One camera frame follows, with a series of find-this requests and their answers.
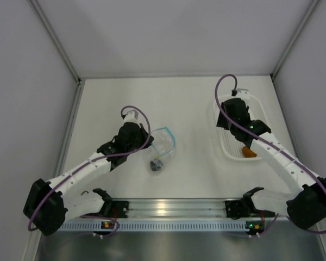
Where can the clear zip top bag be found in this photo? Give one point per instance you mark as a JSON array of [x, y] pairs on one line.
[[163, 146]]

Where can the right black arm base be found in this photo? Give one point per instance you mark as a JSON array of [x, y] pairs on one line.
[[236, 209]]

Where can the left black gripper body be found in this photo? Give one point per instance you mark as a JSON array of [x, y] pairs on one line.
[[140, 140]]

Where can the white perforated plastic basket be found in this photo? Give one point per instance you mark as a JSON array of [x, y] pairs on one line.
[[232, 148]]

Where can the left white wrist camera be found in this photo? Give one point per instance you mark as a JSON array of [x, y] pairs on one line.
[[131, 117]]

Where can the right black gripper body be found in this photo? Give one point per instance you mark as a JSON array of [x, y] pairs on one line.
[[224, 122]]

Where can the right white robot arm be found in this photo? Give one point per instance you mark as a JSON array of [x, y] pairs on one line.
[[305, 202]]

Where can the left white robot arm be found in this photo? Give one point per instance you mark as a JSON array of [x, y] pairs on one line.
[[51, 203]]

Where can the white slotted cable duct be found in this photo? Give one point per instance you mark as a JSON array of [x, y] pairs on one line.
[[87, 225]]

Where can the aluminium mounting rail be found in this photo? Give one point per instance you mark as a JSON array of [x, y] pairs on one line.
[[155, 208]]

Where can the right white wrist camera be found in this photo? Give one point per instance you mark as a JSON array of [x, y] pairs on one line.
[[243, 94]]

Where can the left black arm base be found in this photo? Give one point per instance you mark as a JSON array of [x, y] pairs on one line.
[[116, 209]]

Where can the orange fake food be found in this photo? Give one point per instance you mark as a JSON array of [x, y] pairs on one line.
[[247, 153]]

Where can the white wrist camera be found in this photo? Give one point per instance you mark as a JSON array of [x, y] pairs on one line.
[[131, 117], [243, 94]]

